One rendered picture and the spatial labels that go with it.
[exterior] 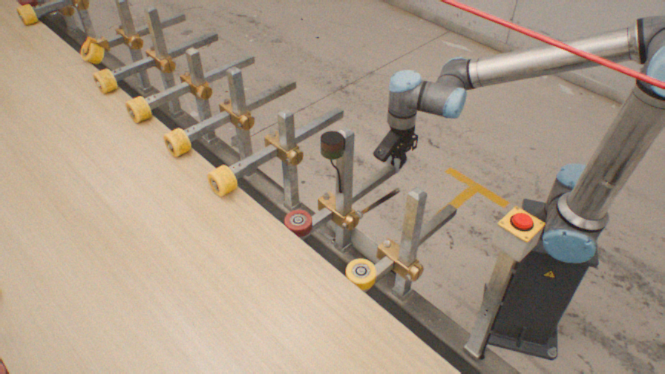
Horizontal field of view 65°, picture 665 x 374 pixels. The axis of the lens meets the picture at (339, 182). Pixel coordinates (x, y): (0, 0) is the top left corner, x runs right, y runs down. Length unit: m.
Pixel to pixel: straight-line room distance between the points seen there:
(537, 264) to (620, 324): 0.74
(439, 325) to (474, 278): 1.04
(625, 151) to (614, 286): 1.34
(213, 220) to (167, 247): 0.15
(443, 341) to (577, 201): 0.56
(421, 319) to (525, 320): 0.81
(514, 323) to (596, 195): 0.86
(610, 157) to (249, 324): 1.02
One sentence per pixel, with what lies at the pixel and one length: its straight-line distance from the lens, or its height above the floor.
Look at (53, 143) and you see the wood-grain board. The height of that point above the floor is 0.90.
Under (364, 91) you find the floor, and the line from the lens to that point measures 3.64.
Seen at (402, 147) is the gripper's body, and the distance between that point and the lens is 1.66.
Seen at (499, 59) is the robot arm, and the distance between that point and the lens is 1.60.
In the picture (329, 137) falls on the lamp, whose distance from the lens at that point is 1.34.
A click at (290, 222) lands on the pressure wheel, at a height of 0.91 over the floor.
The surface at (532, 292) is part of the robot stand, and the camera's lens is 2.14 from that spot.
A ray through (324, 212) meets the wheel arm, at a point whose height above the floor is 0.86.
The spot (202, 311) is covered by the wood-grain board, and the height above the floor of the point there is 0.90.
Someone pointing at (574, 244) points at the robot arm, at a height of 0.82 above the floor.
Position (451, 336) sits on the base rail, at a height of 0.70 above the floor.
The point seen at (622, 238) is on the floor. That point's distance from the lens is 3.01.
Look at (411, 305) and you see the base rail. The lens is 1.58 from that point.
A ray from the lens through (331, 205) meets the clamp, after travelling 1.58.
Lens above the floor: 2.01
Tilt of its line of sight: 43 degrees down
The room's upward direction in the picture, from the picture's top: 1 degrees clockwise
